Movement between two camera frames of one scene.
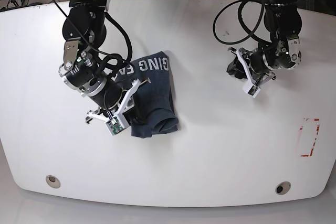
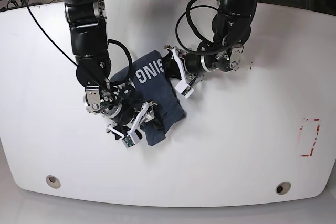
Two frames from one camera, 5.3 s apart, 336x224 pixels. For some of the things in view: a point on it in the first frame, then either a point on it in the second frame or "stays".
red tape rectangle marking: x=301 y=128 stays
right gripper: x=112 y=100 -> x=132 y=117
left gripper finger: x=238 y=52 -> x=171 y=67
